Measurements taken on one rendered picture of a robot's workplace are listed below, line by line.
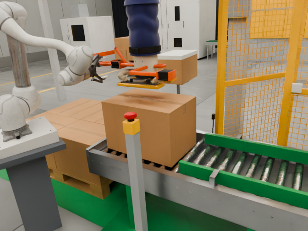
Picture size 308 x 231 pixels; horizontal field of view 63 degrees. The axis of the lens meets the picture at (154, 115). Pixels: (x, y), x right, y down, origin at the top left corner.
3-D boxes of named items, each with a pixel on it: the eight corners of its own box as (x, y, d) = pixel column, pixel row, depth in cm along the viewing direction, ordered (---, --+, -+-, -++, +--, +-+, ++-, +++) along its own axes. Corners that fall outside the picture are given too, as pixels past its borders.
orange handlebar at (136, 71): (181, 68, 171) (181, 63, 170) (160, 78, 147) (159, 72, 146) (83, 63, 217) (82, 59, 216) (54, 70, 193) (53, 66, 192)
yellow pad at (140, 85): (164, 85, 174) (164, 79, 172) (157, 89, 166) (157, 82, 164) (125, 82, 191) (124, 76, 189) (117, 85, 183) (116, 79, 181)
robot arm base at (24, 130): (3, 145, 161) (0, 137, 159) (1, 133, 179) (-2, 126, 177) (33, 135, 170) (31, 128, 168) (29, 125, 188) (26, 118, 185)
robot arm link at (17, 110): (-5, 132, 168) (-17, 101, 159) (12, 120, 184) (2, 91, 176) (18, 130, 165) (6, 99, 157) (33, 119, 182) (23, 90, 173)
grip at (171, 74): (176, 78, 148) (175, 69, 146) (169, 81, 141) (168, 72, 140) (163, 77, 152) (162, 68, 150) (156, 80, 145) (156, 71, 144)
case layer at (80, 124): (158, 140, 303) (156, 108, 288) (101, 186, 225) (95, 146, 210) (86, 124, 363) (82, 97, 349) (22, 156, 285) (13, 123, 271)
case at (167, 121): (196, 143, 204) (196, 96, 189) (171, 167, 173) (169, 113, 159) (137, 129, 236) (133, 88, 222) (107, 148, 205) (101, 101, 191)
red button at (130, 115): (140, 119, 138) (139, 112, 137) (132, 123, 133) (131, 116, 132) (129, 117, 142) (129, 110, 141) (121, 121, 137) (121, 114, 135)
